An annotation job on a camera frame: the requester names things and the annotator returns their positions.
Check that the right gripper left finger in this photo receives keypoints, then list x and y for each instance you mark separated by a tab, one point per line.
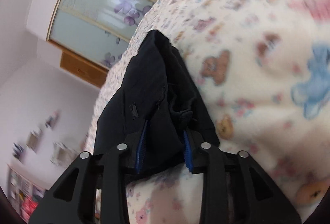
72	198

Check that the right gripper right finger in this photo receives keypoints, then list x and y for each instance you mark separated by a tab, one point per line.
235	187

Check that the black pants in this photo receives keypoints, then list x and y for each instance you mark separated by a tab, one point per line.
155	105

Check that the brown wooden door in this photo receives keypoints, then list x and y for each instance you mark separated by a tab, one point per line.
83	69

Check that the teddy bear print blanket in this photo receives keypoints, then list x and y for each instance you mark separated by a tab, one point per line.
262	69

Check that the lower white wall shelf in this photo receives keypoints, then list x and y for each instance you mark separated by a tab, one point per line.
33	139

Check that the white wall shelf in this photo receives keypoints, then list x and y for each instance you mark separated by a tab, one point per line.
52	120
33	139

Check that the upper white wall shelf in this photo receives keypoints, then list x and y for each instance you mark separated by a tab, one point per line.
52	120

